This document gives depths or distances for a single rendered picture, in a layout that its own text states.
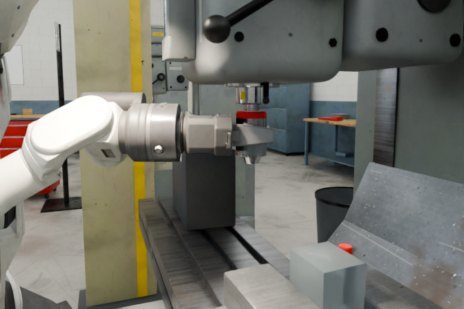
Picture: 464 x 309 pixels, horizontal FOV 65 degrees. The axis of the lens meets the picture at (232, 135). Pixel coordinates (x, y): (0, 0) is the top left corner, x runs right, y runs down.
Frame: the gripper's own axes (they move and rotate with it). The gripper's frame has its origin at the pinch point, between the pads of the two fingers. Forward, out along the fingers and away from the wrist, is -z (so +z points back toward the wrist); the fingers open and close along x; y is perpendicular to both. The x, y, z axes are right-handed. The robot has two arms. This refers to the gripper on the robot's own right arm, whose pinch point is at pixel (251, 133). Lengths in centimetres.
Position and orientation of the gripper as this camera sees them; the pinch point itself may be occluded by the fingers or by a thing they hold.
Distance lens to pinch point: 55.2
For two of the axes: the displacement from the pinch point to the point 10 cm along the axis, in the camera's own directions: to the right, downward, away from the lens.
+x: -0.3, -1.1, 9.9
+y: -0.1, 9.9, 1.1
